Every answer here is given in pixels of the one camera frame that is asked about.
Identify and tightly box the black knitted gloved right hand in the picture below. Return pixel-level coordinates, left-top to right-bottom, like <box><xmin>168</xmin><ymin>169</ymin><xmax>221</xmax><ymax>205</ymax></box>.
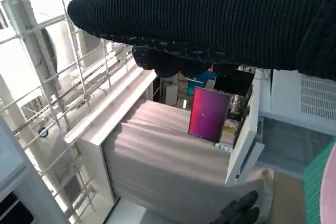
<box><xmin>67</xmin><ymin>0</ymin><xmax>336</xmax><ymax>80</ymax></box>

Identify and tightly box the black left hand blue tape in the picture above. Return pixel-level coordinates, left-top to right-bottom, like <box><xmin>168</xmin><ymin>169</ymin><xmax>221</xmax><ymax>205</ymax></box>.
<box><xmin>217</xmin><ymin>189</ymin><xmax>260</xmax><ymax>224</ymax></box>

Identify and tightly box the pink bowl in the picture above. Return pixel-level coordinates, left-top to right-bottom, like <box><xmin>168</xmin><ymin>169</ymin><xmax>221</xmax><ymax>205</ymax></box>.
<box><xmin>319</xmin><ymin>142</ymin><xmax>336</xmax><ymax>224</ymax></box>

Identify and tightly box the teal box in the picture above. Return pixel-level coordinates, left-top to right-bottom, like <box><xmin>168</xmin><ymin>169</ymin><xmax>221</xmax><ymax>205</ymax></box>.
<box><xmin>186</xmin><ymin>70</ymin><xmax>218</xmax><ymax>95</ymax></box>

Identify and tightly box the black monitor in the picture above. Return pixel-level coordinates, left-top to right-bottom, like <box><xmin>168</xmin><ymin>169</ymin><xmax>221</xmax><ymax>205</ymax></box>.
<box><xmin>214</xmin><ymin>70</ymin><xmax>255</xmax><ymax>96</ymax></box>

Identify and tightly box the green cutting mat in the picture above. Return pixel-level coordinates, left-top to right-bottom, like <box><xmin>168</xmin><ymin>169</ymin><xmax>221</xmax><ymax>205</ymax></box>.
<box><xmin>301</xmin><ymin>140</ymin><xmax>336</xmax><ymax>224</ymax></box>

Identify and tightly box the monitor with pink screen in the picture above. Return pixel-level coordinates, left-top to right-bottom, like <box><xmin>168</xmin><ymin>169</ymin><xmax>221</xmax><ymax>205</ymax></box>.
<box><xmin>187</xmin><ymin>86</ymin><xmax>231</xmax><ymax>143</ymax></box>

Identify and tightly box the beige cloth covered desk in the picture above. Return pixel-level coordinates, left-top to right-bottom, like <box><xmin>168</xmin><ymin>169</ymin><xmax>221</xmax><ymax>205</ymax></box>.
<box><xmin>101</xmin><ymin>100</ymin><xmax>275</xmax><ymax>224</ymax></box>

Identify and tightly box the white mesh front cabinet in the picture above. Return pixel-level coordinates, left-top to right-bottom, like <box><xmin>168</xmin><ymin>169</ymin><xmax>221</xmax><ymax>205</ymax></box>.
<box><xmin>225</xmin><ymin>68</ymin><xmax>336</xmax><ymax>187</ymax></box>

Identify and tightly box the white partition cabinet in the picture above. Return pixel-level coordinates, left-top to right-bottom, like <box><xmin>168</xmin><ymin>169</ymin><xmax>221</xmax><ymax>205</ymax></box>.
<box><xmin>64</xmin><ymin>65</ymin><xmax>158</xmax><ymax>209</ymax></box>

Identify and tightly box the white metal cable tray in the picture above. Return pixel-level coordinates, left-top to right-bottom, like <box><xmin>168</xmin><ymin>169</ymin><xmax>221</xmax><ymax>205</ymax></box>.
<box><xmin>10</xmin><ymin>56</ymin><xmax>137</xmax><ymax>135</ymax></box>

